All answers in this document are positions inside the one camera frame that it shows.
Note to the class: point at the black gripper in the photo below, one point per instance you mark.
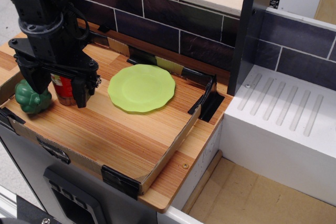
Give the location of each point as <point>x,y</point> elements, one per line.
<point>56,48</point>

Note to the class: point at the red-capped basil spice bottle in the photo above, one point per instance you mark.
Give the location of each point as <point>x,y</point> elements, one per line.
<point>63,90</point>

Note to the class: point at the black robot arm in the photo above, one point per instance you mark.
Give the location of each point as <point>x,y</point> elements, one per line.
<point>44,11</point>

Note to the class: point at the cardboard fence with black tape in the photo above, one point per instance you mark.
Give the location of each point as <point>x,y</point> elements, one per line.
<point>157,149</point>

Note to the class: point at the green toy bell pepper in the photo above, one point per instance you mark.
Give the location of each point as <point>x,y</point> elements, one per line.
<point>30,101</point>

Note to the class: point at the light green plastic plate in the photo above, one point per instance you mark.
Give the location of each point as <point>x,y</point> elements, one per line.
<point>141,88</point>

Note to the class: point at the grey oven front panel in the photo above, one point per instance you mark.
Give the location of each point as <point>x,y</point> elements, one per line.
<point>66,192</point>

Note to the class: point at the white ridged drainboard sink unit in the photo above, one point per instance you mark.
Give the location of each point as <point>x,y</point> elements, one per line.
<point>283,128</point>

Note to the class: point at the dark grey vertical post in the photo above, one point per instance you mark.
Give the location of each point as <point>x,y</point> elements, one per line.
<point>247,40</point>

